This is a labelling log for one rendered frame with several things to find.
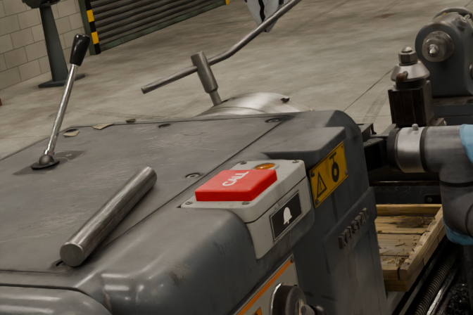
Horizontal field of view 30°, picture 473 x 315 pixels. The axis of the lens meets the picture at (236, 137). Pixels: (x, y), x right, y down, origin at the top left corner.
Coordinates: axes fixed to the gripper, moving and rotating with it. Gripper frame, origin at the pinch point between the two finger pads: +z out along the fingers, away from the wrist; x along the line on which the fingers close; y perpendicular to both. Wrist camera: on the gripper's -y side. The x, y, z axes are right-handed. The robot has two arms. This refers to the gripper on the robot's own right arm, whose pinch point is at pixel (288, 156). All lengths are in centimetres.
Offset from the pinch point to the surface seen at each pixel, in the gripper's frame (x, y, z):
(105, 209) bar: 19, -75, -20
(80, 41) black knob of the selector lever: 31, -48, 1
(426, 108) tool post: -2.5, 38.1, -13.8
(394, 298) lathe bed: -23.3, -6.2, -18.4
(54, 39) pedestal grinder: -57, 632, 587
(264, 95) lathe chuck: 15.2, -17.3, -6.5
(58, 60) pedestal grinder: -82, 630, 587
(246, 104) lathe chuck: 15.3, -22.4, -6.0
